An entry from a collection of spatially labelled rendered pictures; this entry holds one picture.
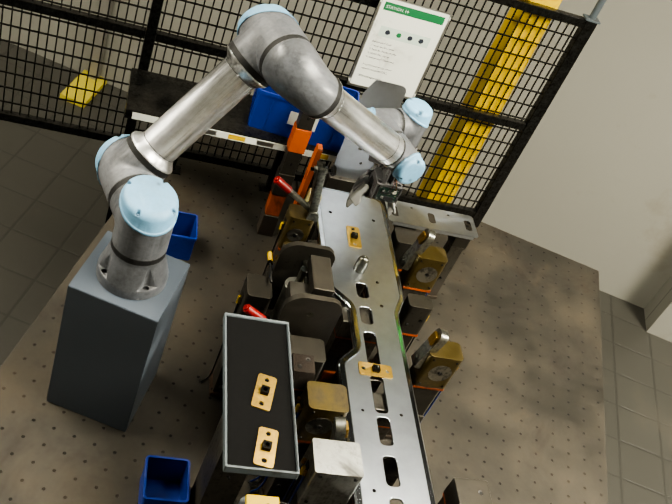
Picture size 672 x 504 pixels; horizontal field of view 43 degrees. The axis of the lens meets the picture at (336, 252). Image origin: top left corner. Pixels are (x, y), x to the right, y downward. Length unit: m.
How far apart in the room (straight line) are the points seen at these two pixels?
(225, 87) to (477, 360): 1.29
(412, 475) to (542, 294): 1.30
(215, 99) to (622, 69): 2.44
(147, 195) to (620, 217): 2.92
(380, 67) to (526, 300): 0.93
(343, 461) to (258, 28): 0.86
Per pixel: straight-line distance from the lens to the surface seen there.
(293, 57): 1.68
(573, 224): 4.31
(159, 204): 1.75
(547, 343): 2.90
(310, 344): 1.93
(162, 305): 1.87
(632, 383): 4.18
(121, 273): 1.84
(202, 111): 1.80
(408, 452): 1.95
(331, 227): 2.37
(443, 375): 2.16
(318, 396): 1.84
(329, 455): 1.73
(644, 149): 4.11
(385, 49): 2.67
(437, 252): 2.39
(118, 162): 1.85
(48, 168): 3.87
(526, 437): 2.58
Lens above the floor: 2.45
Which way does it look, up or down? 39 degrees down
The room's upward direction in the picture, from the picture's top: 25 degrees clockwise
